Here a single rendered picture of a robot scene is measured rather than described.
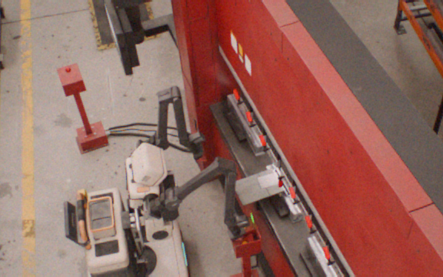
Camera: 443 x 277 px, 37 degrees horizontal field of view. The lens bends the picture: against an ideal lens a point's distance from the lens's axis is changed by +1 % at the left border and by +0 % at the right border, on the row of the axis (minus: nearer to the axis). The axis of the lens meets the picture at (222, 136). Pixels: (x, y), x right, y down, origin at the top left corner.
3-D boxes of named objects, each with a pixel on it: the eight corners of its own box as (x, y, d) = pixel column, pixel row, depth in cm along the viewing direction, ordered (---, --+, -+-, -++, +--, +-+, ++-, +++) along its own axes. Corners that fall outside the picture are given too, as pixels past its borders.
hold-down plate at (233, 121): (222, 111, 454) (222, 109, 452) (230, 109, 455) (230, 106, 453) (239, 143, 436) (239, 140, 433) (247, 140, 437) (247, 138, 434)
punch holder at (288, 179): (280, 175, 380) (280, 158, 367) (294, 171, 381) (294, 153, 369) (291, 195, 371) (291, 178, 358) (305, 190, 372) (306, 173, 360)
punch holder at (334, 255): (328, 261, 343) (331, 245, 330) (344, 255, 345) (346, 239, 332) (342, 286, 334) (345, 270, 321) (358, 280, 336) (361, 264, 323)
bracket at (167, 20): (141, 29, 474) (140, 21, 468) (174, 20, 478) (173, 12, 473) (159, 65, 449) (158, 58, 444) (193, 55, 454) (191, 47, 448)
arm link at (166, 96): (155, 85, 367) (158, 98, 360) (179, 84, 369) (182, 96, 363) (153, 138, 400) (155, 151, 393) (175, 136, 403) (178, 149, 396)
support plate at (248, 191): (231, 183, 401) (231, 182, 400) (271, 169, 406) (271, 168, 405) (243, 206, 390) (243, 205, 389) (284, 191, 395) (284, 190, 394)
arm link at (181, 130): (168, 86, 369) (171, 100, 362) (178, 84, 370) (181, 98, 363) (178, 135, 402) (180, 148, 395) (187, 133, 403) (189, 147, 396)
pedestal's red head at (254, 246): (228, 231, 418) (226, 216, 404) (252, 225, 420) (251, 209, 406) (236, 258, 405) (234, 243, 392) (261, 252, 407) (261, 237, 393)
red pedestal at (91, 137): (74, 138, 563) (49, 68, 499) (103, 128, 568) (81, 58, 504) (80, 155, 551) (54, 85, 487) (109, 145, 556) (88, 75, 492)
